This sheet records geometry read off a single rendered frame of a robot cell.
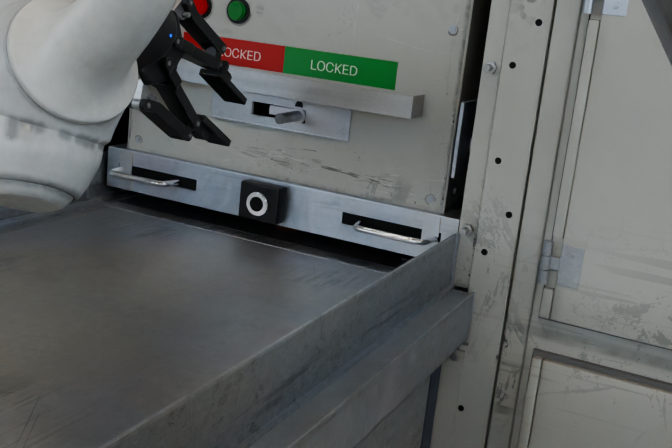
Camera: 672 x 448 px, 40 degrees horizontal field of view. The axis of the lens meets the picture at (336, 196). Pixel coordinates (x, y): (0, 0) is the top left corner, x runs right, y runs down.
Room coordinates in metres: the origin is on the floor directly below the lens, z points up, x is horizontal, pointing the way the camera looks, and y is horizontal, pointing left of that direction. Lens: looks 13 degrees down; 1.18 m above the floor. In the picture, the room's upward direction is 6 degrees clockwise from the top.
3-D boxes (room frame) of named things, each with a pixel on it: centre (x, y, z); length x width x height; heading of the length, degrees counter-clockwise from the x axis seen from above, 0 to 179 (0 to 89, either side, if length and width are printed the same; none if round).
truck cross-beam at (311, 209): (1.22, 0.08, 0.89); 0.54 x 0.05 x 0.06; 66
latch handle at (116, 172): (1.26, 0.27, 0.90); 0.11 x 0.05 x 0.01; 66
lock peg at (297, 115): (1.17, 0.07, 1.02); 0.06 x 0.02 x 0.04; 156
